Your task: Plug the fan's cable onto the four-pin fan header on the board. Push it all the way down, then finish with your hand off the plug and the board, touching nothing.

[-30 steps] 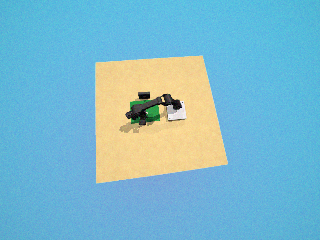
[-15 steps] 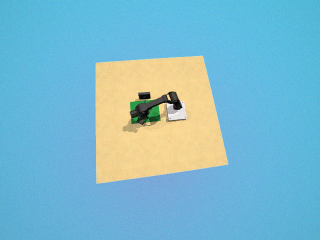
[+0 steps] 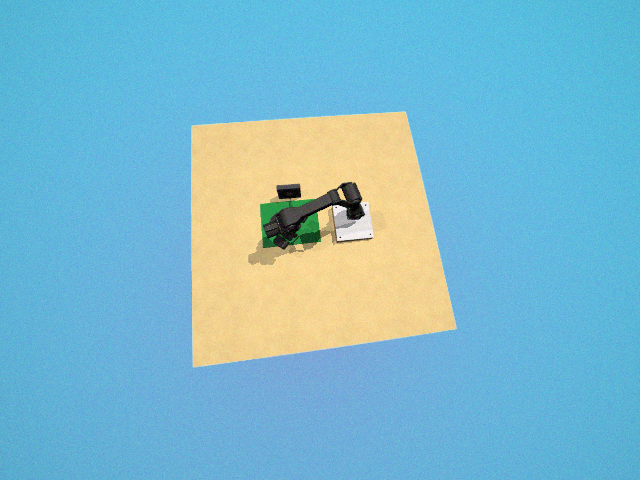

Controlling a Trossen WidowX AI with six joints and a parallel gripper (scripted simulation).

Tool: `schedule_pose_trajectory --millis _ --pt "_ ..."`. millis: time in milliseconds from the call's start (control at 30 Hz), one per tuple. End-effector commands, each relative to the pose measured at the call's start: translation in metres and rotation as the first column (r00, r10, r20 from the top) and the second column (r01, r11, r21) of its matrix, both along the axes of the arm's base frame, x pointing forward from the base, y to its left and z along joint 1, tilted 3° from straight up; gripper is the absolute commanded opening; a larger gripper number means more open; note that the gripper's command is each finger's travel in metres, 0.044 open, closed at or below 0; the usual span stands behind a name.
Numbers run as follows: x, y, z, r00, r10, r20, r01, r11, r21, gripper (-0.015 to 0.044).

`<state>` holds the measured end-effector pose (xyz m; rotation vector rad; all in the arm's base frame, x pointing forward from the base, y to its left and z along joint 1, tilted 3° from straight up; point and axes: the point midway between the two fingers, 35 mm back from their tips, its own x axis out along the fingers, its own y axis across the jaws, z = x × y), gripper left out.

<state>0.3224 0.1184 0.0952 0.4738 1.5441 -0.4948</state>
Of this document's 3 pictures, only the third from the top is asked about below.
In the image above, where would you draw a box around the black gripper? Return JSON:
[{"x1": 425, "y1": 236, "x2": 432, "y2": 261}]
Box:
[{"x1": 273, "y1": 217, "x2": 308, "y2": 250}]

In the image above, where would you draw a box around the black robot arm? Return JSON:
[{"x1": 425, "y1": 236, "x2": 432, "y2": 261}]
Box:
[{"x1": 263, "y1": 182, "x2": 365, "y2": 238}]

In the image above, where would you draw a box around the green circuit board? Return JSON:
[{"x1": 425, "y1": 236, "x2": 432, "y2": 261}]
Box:
[{"x1": 260, "y1": 199, "x2": 321, "y2": 248}]

